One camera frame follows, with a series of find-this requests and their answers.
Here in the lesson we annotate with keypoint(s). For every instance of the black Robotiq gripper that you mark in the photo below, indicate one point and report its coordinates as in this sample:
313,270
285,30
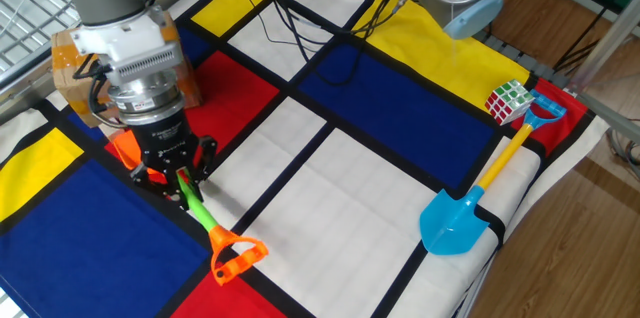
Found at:
165,143

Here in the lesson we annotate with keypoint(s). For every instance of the taped cardboard box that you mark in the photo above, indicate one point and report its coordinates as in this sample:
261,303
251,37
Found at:
65,68

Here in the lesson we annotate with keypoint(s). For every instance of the Mondrian pattern tablecloth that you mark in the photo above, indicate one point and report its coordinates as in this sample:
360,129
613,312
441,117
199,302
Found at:
400,118

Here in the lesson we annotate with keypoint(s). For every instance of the Rubik's cube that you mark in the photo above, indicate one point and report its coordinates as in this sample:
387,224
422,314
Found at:
507,103

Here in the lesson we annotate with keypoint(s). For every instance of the aluminium frame post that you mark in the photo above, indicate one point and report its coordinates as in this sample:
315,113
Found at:
605,40

